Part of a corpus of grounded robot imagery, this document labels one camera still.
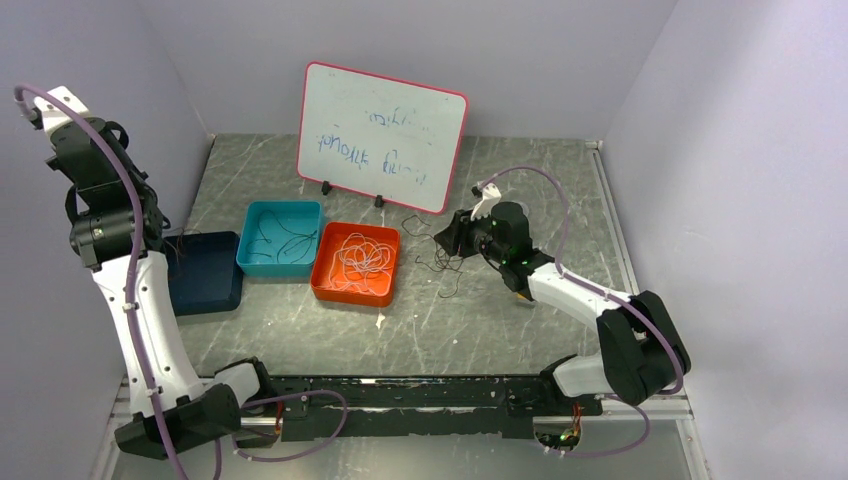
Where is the pink framed whiteboard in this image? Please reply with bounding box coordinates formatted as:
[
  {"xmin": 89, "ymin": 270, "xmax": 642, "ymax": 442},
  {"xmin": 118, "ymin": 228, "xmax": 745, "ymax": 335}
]
[{"xmin": 296, "ymin": 62, "xmax": 470, "ymax": 214}]

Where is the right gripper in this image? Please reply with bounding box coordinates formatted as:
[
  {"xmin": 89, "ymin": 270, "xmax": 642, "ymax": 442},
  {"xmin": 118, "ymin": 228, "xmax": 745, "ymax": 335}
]
[{"xmin": 433, "ymin": 205, "xmax": 507, "ymax": 264}]

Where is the aluminium frame rail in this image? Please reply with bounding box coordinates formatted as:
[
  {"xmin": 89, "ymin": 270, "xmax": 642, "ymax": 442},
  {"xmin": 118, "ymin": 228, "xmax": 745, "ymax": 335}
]
[{"xmin": 586, "ymin": 139, "xmax": 694, "ymax": 422}]

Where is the light blue tray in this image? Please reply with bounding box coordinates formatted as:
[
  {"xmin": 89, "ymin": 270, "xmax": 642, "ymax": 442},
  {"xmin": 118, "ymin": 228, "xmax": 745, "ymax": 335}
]
[{"xmin": 236, "ymin": 200, "xmax": 325, "ymax": 278}]

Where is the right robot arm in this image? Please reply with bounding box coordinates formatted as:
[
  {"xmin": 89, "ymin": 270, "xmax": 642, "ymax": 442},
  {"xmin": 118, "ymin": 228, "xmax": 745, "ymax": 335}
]
[{"xmin": 435, "ymin": 202, "xmax": 691, "ymax": 414}]

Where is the orange tray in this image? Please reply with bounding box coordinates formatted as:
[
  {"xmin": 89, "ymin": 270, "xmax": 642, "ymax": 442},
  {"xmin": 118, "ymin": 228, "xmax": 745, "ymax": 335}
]
[{"xmin": 310, "ymin": 221, "xmax": 401, "ymax": 308}]

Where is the white cable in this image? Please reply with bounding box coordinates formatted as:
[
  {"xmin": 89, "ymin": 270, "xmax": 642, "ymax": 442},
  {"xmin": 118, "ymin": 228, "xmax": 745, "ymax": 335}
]
[{"xmin": 331, "ymin": 231, "xmax": 399, "ymax": 297}]

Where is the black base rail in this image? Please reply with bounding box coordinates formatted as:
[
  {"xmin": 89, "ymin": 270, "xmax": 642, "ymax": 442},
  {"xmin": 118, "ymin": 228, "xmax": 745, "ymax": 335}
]
[{"xmin": 242, "ymin": 374, "xmax": 603, "ymax": 442}]

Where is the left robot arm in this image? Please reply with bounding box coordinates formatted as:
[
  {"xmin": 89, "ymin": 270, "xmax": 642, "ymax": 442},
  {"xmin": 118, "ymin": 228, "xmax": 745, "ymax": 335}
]
[{"xmin": 47, "ymin": 117, "xmax": 277, "ymax": 460}]

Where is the dark blue tray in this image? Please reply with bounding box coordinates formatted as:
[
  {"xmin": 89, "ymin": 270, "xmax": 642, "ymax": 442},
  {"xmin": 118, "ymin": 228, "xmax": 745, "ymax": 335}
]
[{"xmin": 165, "ymin": 231, "xmax": 244, "ymax": 316}]

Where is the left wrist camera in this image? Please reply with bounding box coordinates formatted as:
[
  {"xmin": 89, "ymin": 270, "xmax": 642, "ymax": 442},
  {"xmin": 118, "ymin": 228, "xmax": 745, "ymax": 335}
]
[{"xmin": 34, "ymin": 86, "xmax": 93, "ymax": 137}]

